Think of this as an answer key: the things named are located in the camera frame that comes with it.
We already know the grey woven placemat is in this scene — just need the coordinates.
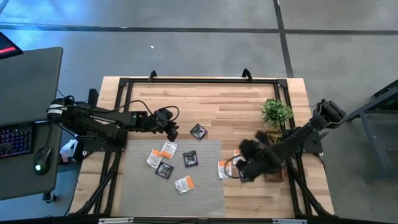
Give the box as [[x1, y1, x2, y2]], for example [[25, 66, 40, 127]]
[[119, 139, 226, 218]]

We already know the black right camera cable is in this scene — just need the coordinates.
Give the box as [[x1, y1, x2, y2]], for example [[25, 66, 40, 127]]
[[223, 154, 246, 180]]

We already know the black camera cable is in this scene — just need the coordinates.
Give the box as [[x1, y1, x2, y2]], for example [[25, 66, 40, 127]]
[[223, 154, 246, 180], [60, 99, 180, 124]]

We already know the black metal table frame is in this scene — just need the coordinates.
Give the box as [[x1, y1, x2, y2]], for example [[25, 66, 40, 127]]
[[70, 76, 335, 218]]

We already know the grey metal table frame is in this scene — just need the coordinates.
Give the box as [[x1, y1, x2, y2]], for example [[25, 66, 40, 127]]
[[343, 79, 398, 182]]

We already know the green leafy plant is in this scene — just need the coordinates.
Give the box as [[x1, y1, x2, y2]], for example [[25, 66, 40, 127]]
[[260, 98, 294, 131]]

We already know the black desk caster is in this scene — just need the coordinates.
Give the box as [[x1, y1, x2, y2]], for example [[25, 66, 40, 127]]
[[42, 192, 59, 205]]

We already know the silver beam bracket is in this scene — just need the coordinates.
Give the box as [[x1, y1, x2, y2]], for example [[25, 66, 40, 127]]
[[98, 217, 135, 224], [272, 218, 308, 224]]

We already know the dark Ahmad tea packet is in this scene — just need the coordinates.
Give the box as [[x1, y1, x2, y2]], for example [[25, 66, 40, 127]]
[[154, 161, 175, 180], [189, 123, 208, 141], [182, 150, 199, 168]]

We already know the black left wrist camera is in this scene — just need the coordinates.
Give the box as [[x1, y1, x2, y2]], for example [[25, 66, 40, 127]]
[[155, 107, 174, 119]]

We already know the black left camera cable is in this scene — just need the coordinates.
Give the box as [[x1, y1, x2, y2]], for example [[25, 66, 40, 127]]
[[60, 99, 180, 124]]

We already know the backlit computer keyboard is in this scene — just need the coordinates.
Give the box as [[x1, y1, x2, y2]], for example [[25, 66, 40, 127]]
[[0, 123, 34, 160]]

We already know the black computer mouse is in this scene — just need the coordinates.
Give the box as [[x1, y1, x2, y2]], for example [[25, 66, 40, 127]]
[[33, 146, 53, 176]]

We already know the white orange Tazo tea packet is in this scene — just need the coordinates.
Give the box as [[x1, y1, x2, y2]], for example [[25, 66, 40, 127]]
[[160, 141, 178, 160], [174, 175, 196, 194], [146, 149, 164, 169], [233, 149, 246, 165], [217, 160, 233, 180]]

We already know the small black upright box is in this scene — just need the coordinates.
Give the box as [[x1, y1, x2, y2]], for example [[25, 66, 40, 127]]
[[88, 88, 100, 106]]

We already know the dark grey desk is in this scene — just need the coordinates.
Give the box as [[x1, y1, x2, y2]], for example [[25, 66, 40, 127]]
[[0, 119, 64, 202]]

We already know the brown wooden box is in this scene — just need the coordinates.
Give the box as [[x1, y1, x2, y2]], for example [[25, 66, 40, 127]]
[[263, 129, 286, 184]]

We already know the black crossbeam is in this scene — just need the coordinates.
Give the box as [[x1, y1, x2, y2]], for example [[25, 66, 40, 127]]
[[0, 213, 398, 224]]

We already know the red screen tablet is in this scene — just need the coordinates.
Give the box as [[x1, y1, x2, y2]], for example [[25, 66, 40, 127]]
[[0, 30, 24, 60]]

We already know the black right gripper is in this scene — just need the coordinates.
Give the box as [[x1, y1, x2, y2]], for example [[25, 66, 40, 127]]
[[238, 130, 282, 183]]

